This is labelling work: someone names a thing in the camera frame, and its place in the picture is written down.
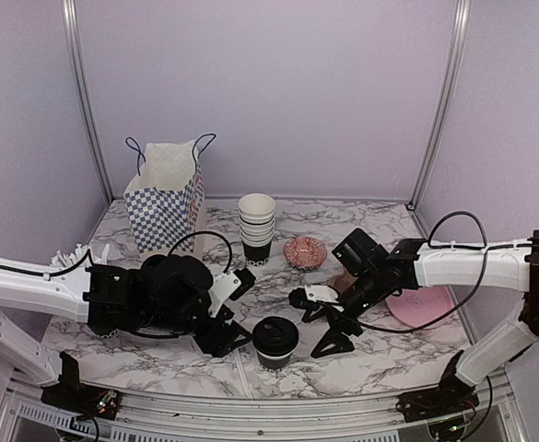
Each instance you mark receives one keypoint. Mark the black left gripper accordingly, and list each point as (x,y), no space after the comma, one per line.
(220,341)

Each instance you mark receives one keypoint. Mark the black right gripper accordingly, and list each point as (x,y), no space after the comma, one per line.
(335,335)

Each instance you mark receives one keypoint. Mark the black plastic cup lid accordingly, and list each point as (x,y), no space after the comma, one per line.
(275,336)

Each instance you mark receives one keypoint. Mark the black paper coffee cup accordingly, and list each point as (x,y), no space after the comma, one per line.
(273,362)

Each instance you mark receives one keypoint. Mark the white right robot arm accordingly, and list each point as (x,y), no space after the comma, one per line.
(505,268)

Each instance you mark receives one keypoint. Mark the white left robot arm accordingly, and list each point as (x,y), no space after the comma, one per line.
(32,287)

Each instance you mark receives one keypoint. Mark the checkered paper takeout bag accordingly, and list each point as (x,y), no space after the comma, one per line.
(165,200)

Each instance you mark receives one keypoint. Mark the brown cardboard cup carrier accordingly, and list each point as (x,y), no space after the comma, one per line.
(341,282)

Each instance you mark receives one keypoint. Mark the red patterned ceramic bowl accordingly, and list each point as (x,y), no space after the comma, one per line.
(305,253)

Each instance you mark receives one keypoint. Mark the black cup holding straws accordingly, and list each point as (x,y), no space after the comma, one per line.
(108,335)

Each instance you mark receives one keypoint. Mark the pink round plate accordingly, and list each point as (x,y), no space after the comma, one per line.
(416,307)

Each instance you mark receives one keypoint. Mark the stack of paper cups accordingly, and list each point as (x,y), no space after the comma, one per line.
(257,227)

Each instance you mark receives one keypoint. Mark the bundle of white straws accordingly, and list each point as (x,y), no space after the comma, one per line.
(92,254)

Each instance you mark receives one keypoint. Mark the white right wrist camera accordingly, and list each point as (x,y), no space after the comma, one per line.
(321,294)

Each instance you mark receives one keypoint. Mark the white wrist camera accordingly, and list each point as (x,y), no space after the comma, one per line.
(321,294)
(229,286)

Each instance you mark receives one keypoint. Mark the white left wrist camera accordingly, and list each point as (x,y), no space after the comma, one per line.
(229,286)

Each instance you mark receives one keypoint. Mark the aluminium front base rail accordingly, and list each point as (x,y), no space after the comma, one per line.
(150,416)

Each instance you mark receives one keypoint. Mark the left aluminium frame post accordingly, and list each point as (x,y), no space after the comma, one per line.
(79,73)

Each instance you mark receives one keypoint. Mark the aluminium frame post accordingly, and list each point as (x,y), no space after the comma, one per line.
(447,91)
(79,73)

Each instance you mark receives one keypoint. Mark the right aluminium frame post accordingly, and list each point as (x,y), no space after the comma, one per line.
(447,91)

